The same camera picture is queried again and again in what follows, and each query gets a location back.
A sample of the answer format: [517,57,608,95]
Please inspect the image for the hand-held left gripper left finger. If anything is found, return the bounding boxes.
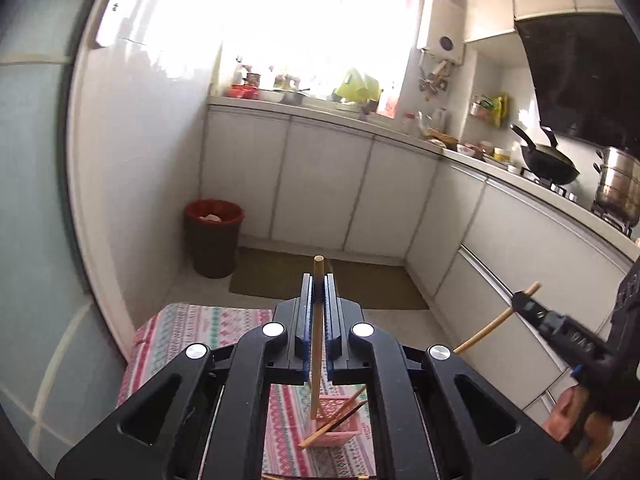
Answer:
[55,272,318,480]

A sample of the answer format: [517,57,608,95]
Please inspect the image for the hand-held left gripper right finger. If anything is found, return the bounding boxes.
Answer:
[322,272,587,480]

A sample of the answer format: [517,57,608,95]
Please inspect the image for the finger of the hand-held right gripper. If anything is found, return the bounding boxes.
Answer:
[509,290,559,334]

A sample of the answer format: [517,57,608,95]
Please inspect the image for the single bamboo chopstick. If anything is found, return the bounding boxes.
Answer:
[452,281,543,355]
[308,255,325,420]
[298,384,369,449]

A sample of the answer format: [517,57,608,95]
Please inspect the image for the dark chopstick with gold band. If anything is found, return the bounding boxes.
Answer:
[320,400,370,434]

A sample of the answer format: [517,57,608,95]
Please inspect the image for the pink perforated utensil holder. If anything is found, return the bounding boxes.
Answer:
[310,393,371,449]

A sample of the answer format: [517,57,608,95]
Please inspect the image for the pile of bamboo chopsticks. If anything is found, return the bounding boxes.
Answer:
[262,471,375,480]

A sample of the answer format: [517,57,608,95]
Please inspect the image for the person's right hand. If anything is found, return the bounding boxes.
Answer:
[543,386,615,469]

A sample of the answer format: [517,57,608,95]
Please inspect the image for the olive floor mat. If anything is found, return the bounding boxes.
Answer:
[228,247,323,302]
[327,258,430,311]

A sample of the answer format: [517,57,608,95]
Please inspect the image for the striped patterned tablecloth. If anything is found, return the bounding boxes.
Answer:
[117,302,382,480]

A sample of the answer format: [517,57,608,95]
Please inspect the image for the gas stove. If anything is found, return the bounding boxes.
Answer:
[519,164,637,237]

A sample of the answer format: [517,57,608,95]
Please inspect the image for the trash bin with red liner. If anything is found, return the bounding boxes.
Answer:
[183,198,246,280]

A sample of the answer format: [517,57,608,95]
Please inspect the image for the black wok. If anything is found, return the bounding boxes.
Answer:
[509,123,581,186]

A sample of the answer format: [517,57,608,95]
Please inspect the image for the white base kitchen cabinets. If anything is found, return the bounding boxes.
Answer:
[200,101,640,412]

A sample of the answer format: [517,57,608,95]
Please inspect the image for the steel steamer pot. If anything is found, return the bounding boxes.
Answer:
[592,146,640,224]

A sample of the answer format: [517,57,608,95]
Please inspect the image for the black range hood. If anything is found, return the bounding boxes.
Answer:
[514,12,637,149]

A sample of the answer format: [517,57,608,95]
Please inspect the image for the red bottle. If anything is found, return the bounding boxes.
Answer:
[382,82,401,116]

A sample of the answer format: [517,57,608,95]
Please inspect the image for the green plastic bag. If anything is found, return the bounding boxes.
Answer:
[334,66,384,104]

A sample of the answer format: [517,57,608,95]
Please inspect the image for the white water heater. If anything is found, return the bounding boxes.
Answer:
[417,0,467,66]

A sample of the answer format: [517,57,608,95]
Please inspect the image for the bright kitchen window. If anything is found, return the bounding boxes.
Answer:
[219,0,422,107]

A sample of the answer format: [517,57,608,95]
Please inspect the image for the frosted glass sliding door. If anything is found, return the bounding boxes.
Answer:
[0,0,132,463]

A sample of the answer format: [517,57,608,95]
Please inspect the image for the wall rack with yellow packets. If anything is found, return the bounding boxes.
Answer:
[469,92,510,129]

